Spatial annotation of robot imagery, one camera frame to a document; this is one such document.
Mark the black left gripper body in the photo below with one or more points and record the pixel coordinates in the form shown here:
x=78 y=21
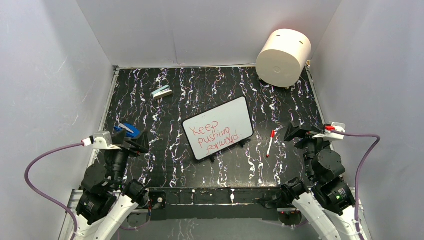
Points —
x=118 y=159

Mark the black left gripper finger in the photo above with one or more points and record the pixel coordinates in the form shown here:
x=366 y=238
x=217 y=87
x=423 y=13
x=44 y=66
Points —
x=140 y=143
x=119 y=138

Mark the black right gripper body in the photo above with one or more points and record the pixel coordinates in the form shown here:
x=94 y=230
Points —
x=310 y=147

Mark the red capped whiteboard marker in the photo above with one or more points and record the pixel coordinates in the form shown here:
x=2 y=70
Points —
x=272 y=135

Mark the black framed whiteboard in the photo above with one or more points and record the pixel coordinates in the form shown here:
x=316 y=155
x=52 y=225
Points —
x=218 y=128

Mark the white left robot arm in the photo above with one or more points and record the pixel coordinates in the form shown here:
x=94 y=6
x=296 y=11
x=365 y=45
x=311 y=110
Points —
x=106 y=199

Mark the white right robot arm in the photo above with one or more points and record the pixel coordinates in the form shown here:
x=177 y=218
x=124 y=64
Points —
x=328 y=204

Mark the blue plastic clip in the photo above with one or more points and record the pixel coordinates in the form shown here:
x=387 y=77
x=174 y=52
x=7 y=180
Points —
x=131 y=131

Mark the teal and cream eraser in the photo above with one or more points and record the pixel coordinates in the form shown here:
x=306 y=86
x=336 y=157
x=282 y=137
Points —
x=162 y=92

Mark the cream cylindrical container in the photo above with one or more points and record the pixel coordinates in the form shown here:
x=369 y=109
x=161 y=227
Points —
x=283 y=58

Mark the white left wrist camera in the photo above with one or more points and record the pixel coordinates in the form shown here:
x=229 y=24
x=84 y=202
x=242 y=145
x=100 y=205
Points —
x=101 y=140

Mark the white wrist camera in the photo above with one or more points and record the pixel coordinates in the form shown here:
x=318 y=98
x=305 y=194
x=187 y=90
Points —
x=101 y=140
x=330 y=132

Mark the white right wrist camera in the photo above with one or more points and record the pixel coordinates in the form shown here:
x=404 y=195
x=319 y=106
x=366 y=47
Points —
x=330 y=132

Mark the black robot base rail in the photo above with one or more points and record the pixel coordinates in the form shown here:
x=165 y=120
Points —
x=264 y=203

